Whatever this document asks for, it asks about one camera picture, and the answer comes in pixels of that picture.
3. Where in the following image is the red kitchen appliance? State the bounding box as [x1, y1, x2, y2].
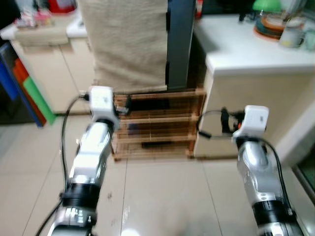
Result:
[48, 0, 78, 14]

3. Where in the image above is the pink lidded container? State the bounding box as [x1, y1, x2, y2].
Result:
[34, 9, 53, 25]

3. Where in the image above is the stack of plates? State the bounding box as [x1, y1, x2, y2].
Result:
[253, 14, 296, 40]

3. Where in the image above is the clear snack container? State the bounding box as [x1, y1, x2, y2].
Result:
[14, 12, 37, 28]

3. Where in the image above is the green cutting board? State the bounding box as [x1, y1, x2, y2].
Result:
[22, 75, 56, 125]

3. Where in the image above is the green plastic bowl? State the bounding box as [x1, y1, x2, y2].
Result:
[252, 0, 283, 14]

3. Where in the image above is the grey ceramic mug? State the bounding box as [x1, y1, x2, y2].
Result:
[279, 25, 306, 49]

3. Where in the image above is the white topped counter unit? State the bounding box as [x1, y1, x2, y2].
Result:
[193, 14, 315, 159]

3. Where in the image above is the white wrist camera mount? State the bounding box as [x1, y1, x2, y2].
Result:
[89, 86, 120, 124]
[232, 105, 270, 142]

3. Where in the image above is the orange cutting board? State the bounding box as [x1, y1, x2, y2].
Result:
[12, 57, 31, 83]

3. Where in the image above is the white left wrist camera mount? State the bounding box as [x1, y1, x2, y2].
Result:
[89, 86, 120, 124]

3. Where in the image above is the cream kitchen cabinet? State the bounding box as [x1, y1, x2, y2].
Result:
[0, 14, 96, 115]

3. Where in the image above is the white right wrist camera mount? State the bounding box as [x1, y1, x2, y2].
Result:
[232, 105, 270, 142]

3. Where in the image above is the blue cutting board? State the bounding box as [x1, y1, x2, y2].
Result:
[0, 42, 44, 128]

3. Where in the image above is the beige woven cloth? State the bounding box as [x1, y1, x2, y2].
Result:
[78, 0, 169, 93]

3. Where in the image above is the beige wooden board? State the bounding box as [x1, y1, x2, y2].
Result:
[14, 17, 69, 47]

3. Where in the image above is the pale green cup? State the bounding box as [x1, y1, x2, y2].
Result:
[303, 29, 315, 51]

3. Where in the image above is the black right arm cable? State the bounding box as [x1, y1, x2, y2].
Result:
[196, 109, 295, 217]

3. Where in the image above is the wooden slatted rack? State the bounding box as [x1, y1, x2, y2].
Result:
[111, 88, 207, 162]

